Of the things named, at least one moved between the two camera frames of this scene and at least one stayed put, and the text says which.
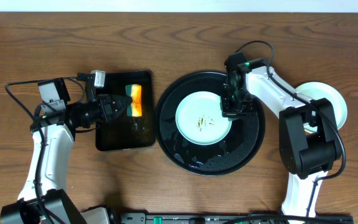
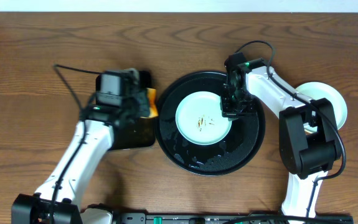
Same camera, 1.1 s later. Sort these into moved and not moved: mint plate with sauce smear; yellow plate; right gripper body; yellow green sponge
Moved: yellow green sponge
Not moved: yellow plate; right gripper body; mint plate with sauce smear
